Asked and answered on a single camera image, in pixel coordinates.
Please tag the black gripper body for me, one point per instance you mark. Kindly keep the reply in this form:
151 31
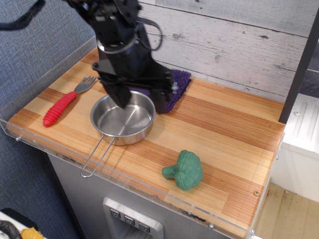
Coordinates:
124 64

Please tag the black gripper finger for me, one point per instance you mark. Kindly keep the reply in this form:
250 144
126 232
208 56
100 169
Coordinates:
121 95
161 100

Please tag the green toy broccoli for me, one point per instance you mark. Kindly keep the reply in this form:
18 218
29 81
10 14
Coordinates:
187 172

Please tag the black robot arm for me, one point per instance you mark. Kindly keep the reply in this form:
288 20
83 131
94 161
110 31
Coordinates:
115 22

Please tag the yellow object at corner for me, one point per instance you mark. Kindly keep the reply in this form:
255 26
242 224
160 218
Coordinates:
31 233

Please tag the purple folded towel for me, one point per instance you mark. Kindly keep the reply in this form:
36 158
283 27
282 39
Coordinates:
173 81

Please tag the small steel saucepan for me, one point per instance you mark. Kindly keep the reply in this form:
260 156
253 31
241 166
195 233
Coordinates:
120 126

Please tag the grey cabinet with dispenser panel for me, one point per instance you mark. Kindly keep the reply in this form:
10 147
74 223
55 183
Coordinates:
105 210

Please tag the white ribbed appliance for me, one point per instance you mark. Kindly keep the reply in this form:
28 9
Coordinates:
296 167

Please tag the red handled fork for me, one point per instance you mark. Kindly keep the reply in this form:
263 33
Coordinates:
55 112

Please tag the dark right frame post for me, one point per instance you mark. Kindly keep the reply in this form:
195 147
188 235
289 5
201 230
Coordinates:
301 70

